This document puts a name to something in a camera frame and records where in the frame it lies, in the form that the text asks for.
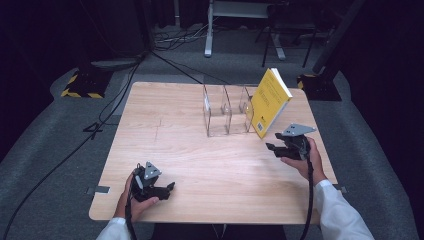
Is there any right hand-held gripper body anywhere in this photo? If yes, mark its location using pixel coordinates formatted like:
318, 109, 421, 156
281, 123, 317, 161

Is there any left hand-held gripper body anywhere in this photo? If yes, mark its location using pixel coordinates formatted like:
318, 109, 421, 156
130, 161, 164, 203

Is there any yellow book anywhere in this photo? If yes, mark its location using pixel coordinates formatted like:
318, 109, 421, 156
250, 67, 294, 140

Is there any clear acrylic divided organizer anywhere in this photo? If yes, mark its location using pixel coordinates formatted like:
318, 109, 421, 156
202, 83, 256, 138

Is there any person's left hand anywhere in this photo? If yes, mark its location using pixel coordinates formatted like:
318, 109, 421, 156
113, 172, 161, 223

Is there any person's right hand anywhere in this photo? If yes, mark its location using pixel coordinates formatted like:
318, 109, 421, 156
280, 136, 329, 186

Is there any yellow black striped stand base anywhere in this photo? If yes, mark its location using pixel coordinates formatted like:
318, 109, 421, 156
60, 67, 113, 100
296, 72, 343, 102

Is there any black chair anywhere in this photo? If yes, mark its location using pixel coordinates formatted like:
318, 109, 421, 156
254, 2, 318, 69

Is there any grey slanted metal pole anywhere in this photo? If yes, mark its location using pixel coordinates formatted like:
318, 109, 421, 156
312, 0, 367, 75

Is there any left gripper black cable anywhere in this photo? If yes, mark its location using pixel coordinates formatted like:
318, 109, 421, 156
124, 168, 143, 240

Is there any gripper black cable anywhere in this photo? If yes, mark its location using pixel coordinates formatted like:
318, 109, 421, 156
124, 168, 143, 240
299, 138, 316, 240

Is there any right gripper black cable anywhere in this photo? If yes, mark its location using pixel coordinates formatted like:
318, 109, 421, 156
299, 138, 316, 240

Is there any long black floor cable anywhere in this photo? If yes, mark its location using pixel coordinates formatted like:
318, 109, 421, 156
0, 49, 148, 236

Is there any thin black floor cable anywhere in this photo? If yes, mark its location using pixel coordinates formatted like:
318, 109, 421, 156
149, 49, 232, 86

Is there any white desk frame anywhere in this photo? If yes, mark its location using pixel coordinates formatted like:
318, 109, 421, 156
203, 0, 288, 61

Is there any bundle of floor cables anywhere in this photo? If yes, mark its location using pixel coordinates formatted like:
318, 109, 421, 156
152, 23, 209, 52

